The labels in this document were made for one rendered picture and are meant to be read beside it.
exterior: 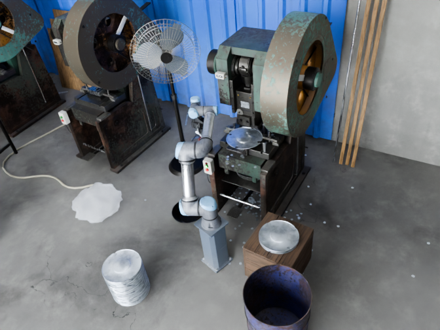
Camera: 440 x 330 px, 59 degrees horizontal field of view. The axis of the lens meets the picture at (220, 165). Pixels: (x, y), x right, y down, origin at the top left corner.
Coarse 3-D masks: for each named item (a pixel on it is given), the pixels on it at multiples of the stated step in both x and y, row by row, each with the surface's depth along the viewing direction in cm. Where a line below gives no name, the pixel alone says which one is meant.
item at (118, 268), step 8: (112, 256) 292; (120, 256) 292; (128, 256) 291; (136, 256) 290; (104, 264) 288; (112, 264) 287; (120, 264) 285; (128, 264) 285; (136, 264) 285; (104, 272) 282; (112, 272) 281; (120, 272) 280; (128, 272) 280; (136, 272) 279; (112, 280) 276; (120, 280) 275
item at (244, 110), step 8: (240, 88) 294; (248, 88) 290; (240, 96) 293; (248, 96) 289; (240, 104) 298; (248, 104) 294; (240, 112) 301; (248, 112) 299; (240, 120) 302; (248, 120) 300; (256, 120) 304
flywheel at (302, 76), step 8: (312, 48) 273; (320, 48) 278; (312, 56) 278; (320, 56) 283; (312, 64) 283; (320, 64) 286; (304, 72) 259; (312, 72) 256; (320, 72) 290; (304, 80) 258; (312, 80) 256; (320, 80) 263; (304, 88) 264; (312, 88) 261; (304, 96) 287; (312, 96) 292; (304, 104) 290; (304, 112) 286
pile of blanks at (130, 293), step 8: (144, 272) 292; (128, 280) 275; (136, 280) 281; (144, 280) 290; (112, 288) 281; (120, 288) 278; (128, 288) 280; (136, 288) 285; (144, 288) 294; (120, 296) 285; (128, 296) 285; (136, 296) 289; (144, 296) 296; (120, 304) 294; (128, 304) 292
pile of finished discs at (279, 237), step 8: (272, 224) 293; (280, 224) 292; (288, 224) 292; (264, 232) 287; (272, 232) 286; (280, 232) 285; (288, 232) 285; (296, 232) 285; (264, 240) 282; (272, 240) 281; (280, 240) 280; (288, 240) 280; (296, 240) 279; (264, 248) 279; (272, 248) 276; (280, 248) 275; (288, 248) 276
